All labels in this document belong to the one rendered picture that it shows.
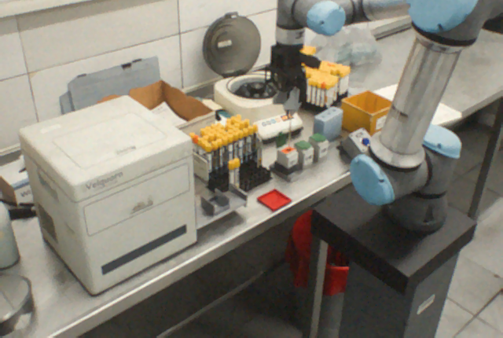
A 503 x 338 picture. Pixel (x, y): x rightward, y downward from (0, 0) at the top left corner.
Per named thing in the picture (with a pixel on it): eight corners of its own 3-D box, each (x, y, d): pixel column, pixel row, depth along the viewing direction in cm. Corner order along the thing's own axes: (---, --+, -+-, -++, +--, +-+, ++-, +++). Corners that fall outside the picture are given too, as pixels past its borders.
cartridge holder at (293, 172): (291, 181, 156) (291, 171, 154) (269, 169, 161) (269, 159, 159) (303, 174, 159) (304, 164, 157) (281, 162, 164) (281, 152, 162)
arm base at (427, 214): (455, 211, 135) (466, 178, 130) (428, 240, 126) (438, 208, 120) (402, 184, 143) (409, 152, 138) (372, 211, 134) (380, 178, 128)
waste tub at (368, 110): (368, 142, 175) (372, 115, 170) (337, 126, 184) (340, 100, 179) (394, 130, 182) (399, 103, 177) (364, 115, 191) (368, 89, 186)
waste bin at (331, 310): (325, 371, 204) (337, 286, 180) (259, 314, 227) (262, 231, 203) (387, 320, 225) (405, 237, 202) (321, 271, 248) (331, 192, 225)
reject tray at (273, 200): (273, 211, 144) (273, 209, 144) (256, 200, 148) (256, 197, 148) (291, 201, 148) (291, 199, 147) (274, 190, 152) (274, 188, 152)
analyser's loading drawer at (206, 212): (182, 240, 131) (181, 223, 128) (167, 226, 135) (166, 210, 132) (247, 207, 142) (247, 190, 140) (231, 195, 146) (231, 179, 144)
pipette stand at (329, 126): (325, 151, 170) (328, 123, 165) (307, 143, 174) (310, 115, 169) (343, 139, 177) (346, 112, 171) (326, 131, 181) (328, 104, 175)
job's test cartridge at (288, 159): (287, 174, 157) (288, 155, 153) (275, 167, 159) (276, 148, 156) (296, 168, 159) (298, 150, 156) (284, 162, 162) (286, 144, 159)
